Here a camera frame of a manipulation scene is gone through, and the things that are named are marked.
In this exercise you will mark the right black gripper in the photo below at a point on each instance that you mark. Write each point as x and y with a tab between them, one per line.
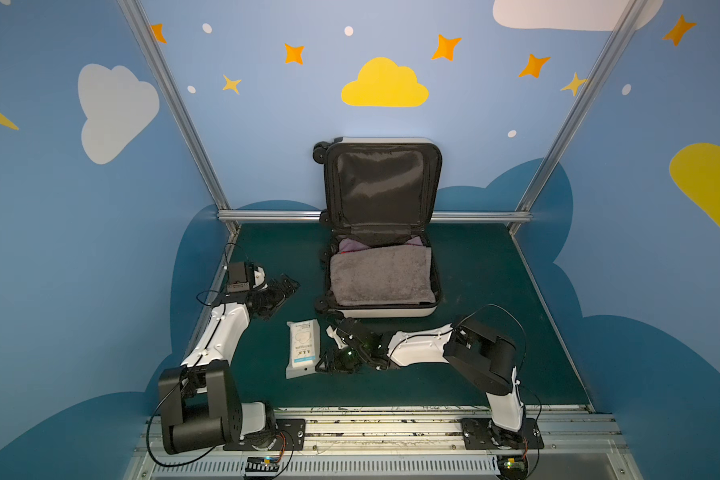
341	346

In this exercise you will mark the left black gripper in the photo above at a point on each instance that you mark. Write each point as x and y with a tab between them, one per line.
273	291

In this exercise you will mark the white wet wipes pack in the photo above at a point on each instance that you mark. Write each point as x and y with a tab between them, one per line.
304	352

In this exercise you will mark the purple pants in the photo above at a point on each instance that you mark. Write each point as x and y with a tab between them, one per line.
348	245

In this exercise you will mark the grey towel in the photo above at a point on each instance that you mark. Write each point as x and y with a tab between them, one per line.
393	275

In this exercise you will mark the black white suitcase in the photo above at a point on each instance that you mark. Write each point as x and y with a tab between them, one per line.
381	192

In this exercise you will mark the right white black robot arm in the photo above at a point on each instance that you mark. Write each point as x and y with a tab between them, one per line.
483	356

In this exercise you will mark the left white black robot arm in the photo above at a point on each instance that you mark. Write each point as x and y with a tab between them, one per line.
199	404

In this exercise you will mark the rear aluminium crossbar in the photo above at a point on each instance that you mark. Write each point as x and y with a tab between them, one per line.
314	216

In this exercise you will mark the left small circuit board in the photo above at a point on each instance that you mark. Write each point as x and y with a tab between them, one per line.
267	466

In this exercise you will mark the small circuit board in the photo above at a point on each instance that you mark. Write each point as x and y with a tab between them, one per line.
267	466
512	468

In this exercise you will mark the right small circuit board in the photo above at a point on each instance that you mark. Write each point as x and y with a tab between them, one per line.
512	468

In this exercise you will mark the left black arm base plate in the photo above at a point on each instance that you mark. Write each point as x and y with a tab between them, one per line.
288	434

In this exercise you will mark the aluminium front rail frame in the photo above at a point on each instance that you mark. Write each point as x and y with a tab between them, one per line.
411	443

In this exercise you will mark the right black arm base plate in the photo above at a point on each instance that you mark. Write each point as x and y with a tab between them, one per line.
483	434

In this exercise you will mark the left aluminium frame post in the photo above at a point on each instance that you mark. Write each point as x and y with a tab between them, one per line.
137	20

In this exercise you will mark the aluminium frame post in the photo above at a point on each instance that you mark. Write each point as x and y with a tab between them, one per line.
613	49
137	20

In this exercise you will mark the right aluminium frame post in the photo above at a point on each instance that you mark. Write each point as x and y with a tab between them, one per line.
613	49

